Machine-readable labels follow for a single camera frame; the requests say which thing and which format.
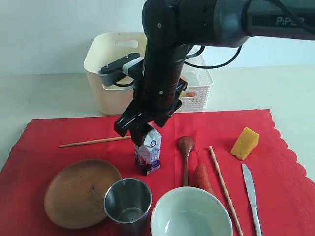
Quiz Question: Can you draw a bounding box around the steel table knife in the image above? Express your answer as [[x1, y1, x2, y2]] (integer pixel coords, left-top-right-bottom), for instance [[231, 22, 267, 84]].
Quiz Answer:
[[241, 164, 263, 236]]

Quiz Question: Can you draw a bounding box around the yellow cheese wedge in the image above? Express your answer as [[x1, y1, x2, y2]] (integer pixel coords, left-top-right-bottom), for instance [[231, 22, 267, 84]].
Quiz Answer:
[[230, 127, 259, 160]]

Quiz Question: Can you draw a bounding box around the left wooden chopstick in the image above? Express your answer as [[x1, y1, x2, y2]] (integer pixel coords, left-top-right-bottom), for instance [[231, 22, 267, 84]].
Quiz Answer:
[[59, 135, 131, 148]]

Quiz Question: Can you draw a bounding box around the brown wooden plate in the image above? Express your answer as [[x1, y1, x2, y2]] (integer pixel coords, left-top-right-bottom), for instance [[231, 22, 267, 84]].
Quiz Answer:
[[44, 159, 122, 230]]

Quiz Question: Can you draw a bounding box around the wooden chopstick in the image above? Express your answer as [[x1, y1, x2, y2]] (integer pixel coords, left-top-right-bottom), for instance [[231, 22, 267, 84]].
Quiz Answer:
[[209, 146, 244, 236], [59, 135, 131, 148]]

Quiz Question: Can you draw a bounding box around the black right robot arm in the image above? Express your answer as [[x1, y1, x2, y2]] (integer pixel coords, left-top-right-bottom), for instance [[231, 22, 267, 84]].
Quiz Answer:
[[114, 0, 315, 145]]

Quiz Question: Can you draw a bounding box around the right wooden chopstick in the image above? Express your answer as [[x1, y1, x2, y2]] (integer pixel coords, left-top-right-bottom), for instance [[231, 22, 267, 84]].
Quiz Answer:
[[209, 146, 244, 236]]

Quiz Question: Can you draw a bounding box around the red table cloth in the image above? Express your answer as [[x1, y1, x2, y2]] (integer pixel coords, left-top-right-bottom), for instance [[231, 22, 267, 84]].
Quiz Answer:
[[0, 110, 315, 236]]

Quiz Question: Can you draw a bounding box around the stainless steel cup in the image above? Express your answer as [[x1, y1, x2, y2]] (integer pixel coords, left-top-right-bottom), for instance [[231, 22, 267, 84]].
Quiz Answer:
[[103, 178, 153, 236]]

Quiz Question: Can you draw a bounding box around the cream plastic bin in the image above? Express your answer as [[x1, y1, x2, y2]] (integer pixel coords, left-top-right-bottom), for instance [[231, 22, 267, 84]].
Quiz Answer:
[[83, 32, 146, 115]]

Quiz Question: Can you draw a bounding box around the dark wooden spoon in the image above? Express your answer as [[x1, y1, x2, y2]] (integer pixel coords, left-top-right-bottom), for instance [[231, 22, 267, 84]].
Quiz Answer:
[[177, 136, 195, 186]]

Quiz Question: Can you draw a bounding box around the fried chicken nugget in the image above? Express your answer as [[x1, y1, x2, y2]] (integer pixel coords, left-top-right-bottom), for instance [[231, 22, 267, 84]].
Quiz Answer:
[[185, 92, 196, 97]]

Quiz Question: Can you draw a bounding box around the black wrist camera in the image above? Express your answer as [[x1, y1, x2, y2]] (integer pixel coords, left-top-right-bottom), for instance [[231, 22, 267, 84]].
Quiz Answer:
[[98, 53, 144, 87]]

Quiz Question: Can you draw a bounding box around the small milk carton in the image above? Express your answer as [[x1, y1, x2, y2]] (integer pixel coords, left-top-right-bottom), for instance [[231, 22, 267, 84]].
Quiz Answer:
[[134, 124, 162, 176]]

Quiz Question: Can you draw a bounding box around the pale green ceramic bowl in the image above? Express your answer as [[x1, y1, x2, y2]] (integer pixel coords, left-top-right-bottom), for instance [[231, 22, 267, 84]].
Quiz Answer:
[[150, 187, 233, 236]]

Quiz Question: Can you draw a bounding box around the white perforated plastic basket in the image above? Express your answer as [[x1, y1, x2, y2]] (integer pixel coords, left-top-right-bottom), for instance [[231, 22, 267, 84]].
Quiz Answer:
[[178, 64, 213, 112]]

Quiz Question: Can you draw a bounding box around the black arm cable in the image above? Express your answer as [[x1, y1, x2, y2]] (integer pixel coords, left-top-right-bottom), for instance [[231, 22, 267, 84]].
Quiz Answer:
[[184, 45, 243, 69]]

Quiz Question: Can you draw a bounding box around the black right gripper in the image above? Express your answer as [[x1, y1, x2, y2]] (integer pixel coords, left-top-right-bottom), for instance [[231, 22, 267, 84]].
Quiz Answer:
[[114, 44, 189, 145]]

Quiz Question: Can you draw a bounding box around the orange carrot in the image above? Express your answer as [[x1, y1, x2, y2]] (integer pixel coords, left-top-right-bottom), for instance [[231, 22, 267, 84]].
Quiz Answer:
[[194, 164, 215, 195]]

